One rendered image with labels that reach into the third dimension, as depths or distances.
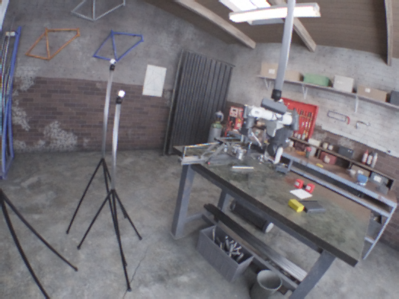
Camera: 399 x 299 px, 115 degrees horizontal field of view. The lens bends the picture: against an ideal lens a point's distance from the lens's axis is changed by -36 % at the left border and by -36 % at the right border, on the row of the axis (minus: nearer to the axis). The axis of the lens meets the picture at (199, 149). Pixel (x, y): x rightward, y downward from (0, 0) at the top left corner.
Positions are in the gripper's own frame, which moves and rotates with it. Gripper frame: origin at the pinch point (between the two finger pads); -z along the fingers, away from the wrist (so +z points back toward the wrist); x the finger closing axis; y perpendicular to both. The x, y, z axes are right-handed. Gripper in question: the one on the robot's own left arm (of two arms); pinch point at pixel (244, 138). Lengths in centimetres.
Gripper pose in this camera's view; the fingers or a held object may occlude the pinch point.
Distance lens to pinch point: 160.2
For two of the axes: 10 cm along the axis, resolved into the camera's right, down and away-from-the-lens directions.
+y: 7.7, -0.6, 6.4
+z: 1.7, -9.4, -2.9
